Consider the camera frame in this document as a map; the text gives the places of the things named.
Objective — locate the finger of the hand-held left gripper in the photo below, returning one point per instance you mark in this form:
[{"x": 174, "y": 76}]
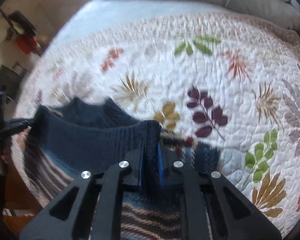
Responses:
[{"x": 21, "y": 124}]

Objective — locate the floral quilted bedspread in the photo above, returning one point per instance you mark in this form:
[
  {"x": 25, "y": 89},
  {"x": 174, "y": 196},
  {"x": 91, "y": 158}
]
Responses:
[{"x": 190, "y": 80}]

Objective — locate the red hanging garment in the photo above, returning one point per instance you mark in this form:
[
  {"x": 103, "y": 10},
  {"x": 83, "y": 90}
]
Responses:
[{"x": 26, "y": 43}]

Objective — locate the dark chair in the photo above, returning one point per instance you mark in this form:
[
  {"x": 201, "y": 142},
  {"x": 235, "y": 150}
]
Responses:
[{"x": 7, "y": 80}]

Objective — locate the black hanging garment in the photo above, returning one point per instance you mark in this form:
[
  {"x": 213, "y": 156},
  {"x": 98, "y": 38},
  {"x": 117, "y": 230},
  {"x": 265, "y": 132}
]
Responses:
[{"x": 21, "y": 22}]

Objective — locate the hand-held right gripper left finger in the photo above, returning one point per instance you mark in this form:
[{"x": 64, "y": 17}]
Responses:
[{"x": 140, "y": 170}]

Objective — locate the striped knit sweater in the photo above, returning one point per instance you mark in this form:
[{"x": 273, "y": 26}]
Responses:
[{"x": 90, "y": 142}]

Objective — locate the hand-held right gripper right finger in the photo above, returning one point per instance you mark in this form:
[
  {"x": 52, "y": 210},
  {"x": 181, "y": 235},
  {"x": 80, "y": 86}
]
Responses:
[{"x": 160, "y": 170}]

